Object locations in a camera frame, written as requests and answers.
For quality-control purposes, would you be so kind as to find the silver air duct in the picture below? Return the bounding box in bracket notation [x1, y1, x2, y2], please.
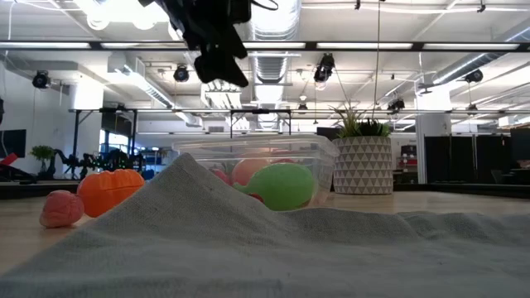
[248, 0, 301, 129]

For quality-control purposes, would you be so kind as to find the black monitor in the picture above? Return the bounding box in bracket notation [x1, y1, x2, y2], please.
[0, 128, 27, 159]

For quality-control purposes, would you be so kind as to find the potted succulent in patterned pot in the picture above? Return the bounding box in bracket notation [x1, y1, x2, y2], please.
[330, 101, 394, 195]

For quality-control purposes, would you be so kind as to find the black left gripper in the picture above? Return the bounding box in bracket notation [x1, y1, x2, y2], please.
[165, 0, 253, 88]

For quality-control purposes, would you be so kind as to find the small pink toy fruit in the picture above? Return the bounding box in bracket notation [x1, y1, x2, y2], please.
[39, 190, 85, 229]

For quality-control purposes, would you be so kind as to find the gray folded cloth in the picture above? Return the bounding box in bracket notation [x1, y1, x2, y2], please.
[0, 152, 530, 298]

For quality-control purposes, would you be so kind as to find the overhead light bar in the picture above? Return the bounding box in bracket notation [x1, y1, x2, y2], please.
[0, 39, 530, 53]

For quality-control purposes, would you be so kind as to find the toy peach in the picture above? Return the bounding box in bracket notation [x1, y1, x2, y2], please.
[230, 157, 272, 187]

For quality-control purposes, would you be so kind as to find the small green background plant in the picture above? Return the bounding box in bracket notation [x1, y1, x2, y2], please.
[29, 144, 55, 175]

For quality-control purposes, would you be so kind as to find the green toy pear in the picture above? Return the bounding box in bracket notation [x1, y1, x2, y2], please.
[232, 162, 316, 212]

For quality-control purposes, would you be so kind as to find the orange toy pumpkin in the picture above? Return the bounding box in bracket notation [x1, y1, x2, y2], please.
[76, 168, 146, 219]

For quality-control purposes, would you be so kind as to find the clear plastic tupperware container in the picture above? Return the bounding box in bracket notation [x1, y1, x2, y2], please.
[171, 132, 341, 212]

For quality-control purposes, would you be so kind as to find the black partition wall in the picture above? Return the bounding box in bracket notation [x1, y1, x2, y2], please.
[424, 134, 513, 185]

